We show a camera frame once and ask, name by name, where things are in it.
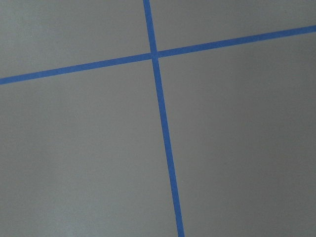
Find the long blue tape strip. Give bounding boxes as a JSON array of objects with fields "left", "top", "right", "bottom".
[{"left": 143, "top": 0, "right": 185, "bottom": 237}]

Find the crossing blue tape strip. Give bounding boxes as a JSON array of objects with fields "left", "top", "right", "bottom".
[{"left": 0, "top": 25, "right": 316, "bottom": 85}]

